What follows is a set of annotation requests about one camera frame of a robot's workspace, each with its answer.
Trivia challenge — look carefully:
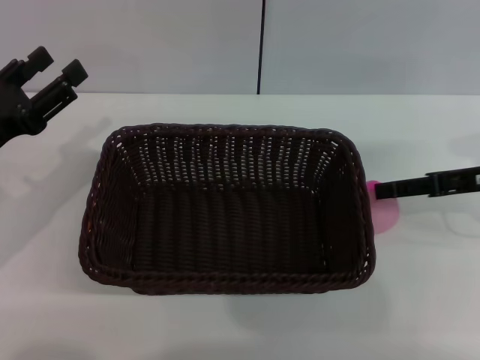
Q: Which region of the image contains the pink peach-shaped bun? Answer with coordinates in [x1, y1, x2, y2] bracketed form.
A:
[366, 180, 401, 236]

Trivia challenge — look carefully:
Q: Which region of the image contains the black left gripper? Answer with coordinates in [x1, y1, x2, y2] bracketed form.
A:
[0, 46, 89, 148]

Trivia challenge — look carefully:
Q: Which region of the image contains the dark brown woven basket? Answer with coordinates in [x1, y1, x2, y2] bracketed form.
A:
[77, 122, 377, 296]

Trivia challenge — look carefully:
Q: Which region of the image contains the black vertical wall strip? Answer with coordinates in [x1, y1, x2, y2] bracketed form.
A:
[256, 0, 266, 95]

